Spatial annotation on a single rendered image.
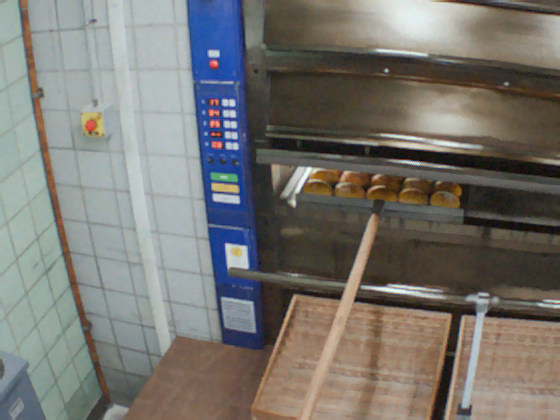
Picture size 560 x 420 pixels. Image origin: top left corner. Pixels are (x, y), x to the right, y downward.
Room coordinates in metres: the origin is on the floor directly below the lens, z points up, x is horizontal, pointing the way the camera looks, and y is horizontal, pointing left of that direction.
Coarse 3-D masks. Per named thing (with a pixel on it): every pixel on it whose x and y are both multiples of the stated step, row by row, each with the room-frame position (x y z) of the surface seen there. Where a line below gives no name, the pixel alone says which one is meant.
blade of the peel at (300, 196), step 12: (312, 168) 2.22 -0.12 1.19; (300, 192) 2.07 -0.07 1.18; (396, 192) 2.03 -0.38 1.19; (432, 192) 2.02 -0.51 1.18; (336, 204) 1.98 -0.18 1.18; (348, 204) 1.97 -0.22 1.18; (360, 204) 1.96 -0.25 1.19; (372, 204) 1.95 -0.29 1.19; (396, 204) 1.92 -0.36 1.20; (408, 204) 1.91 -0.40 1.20; (420, 204) 1.90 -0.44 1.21
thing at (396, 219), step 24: (288, 216) 1.99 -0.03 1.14; (312, 216) 1.96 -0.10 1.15; (336, 216) 1.94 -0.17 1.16; (360, 216) 1.91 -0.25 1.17; (384, 216) 1.89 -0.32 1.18; (408, 216) 1.88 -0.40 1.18; (432, 216) 1.87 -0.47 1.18; (456, 216) 1.86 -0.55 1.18; (528, 240) 1.73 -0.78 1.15; (552, 240) 1.71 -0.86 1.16
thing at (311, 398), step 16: (368, 224) 1.80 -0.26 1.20; (368, 240) 1.71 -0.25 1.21; (352, 272) 1.57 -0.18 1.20; (352, 288) 1.49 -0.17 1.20; (336, 320) 1.37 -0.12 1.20; (336, 336) 1.31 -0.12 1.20; (320, 368) 1.19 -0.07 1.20; (320, 384) 1.14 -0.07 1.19; (304, 400) 1.09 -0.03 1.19; (304, 416) 1.04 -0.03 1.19
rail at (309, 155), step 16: (320, 160) 1.81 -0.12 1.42; (336, 160) 1.79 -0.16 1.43; (352, 160) 1.78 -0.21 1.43; (368, 160) 1.76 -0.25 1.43; (384, 160) 1.75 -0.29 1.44; (400, 160) 1.74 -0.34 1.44; (496, 176) 1.64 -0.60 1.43; (512, 176) 1.63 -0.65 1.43; (528, 176) 1.62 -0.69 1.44; (544, 176) 1.61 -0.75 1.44
